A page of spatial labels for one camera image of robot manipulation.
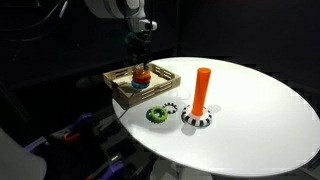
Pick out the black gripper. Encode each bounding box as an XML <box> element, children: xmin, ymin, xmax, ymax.
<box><xmin>127</xmin><ymin>30</ymin><xmax>152</xmax><ymax>72</ymax></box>

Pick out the slatted wooden crate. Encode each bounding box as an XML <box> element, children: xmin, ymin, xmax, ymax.
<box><xmin>102</xmin><ymin>63</ymin><xmax>182</xmax><ymax>109</ymax></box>

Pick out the orange peg with striped base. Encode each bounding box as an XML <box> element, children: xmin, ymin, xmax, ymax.
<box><xmin>180</xmin><ymin>67</ymin><xmax>214</xmax><ymax>128</ymax></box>

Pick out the purple clamp with orange tip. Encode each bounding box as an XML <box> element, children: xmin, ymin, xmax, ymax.
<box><xmin>62</xmin><ymin>112</ymin><xmax>98</xmax><ymax>144</ymax></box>

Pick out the grey rounded object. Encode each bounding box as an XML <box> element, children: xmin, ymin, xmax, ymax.
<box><xmin>0</xmin><ymin>127</ymin><xmax>48</xmax><ymax>180</ymax></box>

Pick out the red toothed ring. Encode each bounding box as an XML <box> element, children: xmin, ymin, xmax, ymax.
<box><xmin>131</xmin><ymin>77</ymin><xmax>152</xmax><ymax>85</ymax></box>

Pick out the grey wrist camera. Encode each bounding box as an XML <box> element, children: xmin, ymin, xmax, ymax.
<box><xmin>139</xmin><ymin>19</ymin><xmax>158</xmax><ymax>33</ymax></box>

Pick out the small black-white striped ring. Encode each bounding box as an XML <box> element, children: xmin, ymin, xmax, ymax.
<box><xmin>162</xmin><ymin>102</ymin><xmax>180</xmax><ymax>115</ymax></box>

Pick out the lime green toothed ring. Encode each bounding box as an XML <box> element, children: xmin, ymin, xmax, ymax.
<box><xmin>146</xmin><ymin>105</ymin><xmax>169</xmax><ymax>125</ymax></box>

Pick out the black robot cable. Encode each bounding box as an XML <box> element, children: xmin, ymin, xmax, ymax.
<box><xmin>0</xmin><ymin>0</ymin><xmax>69</xmax><ymax>43</ymax></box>

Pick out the white table pedestal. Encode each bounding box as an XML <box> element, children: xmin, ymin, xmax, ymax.
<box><xmin>149</xmin><ymin>159</ymin><xmax>216</xmax><ymax>180</ymax></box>

